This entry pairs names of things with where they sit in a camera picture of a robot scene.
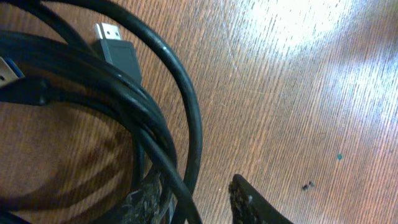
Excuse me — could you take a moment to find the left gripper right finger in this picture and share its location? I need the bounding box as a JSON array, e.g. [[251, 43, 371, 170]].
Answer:
[[228, 174, 292, 224]]

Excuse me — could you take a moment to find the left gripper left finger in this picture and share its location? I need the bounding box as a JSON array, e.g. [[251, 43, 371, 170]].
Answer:
[[121, 168, 174, 224]]

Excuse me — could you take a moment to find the black cable bundle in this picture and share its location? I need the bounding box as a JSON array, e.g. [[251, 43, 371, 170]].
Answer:
[[0, 0, 203, 224]]

